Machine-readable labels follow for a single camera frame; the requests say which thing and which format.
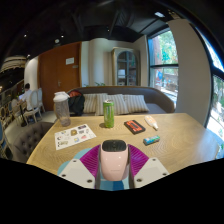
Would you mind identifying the person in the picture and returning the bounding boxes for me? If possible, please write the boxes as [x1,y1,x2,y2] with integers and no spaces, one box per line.
[17,82,35,113]

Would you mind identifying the brown wooden door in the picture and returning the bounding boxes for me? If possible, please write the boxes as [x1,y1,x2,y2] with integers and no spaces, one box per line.
[37,41,83,112]

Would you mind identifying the glass-door cabinet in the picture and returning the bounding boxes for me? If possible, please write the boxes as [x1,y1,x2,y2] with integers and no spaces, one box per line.
[111,46,142,88]

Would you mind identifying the grey tufted armchair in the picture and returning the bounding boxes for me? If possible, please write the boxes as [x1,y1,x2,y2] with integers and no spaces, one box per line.
[11,121,55,165]

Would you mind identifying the black-framed window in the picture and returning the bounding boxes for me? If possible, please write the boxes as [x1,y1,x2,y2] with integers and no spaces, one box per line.
[147,28,180,110]
[204,32,224,158]

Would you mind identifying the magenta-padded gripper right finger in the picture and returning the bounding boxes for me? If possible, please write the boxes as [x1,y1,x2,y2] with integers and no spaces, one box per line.
[127,143,171,190]

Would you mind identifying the black and orange box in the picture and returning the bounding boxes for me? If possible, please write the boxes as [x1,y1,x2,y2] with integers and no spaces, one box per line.
[123,119,147,136]

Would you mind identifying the group of white chairs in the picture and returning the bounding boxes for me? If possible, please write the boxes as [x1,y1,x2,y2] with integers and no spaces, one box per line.
[5,87,46,127]

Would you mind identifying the small green blue pack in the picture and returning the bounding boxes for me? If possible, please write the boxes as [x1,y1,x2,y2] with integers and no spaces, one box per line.
[142,134,161,147]

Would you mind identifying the white sticker sheet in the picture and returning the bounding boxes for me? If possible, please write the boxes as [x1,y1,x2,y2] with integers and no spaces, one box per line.
[53,123,98,152]

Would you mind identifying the pink computer mouse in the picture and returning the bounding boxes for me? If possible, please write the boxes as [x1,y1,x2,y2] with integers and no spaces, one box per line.
[98,138,131,183]

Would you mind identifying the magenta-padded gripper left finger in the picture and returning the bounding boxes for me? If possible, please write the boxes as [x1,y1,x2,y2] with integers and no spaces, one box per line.
[56,143,102,190]

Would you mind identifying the clear shaker bottle white lid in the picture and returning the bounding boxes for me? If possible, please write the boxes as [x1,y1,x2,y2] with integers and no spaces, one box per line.
[52,90,72,128]

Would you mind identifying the green drink can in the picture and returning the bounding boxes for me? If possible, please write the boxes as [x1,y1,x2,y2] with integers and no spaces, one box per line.
[102,98,116,129]

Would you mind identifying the striped cushion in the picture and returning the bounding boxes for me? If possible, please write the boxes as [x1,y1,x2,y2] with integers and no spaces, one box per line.
[95,93,130,116]
[123,94,150,114]
[82,92,100,115]

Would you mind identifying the brown curved sofa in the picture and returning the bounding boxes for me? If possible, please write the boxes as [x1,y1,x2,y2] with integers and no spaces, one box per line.
[66,85,176,116]

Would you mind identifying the black backpack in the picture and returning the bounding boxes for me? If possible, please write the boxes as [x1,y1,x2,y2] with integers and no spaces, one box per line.
[67,89,86,117]

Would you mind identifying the white squeeze tube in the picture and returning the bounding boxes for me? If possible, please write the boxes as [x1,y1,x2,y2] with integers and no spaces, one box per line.
[143,114,160,132]

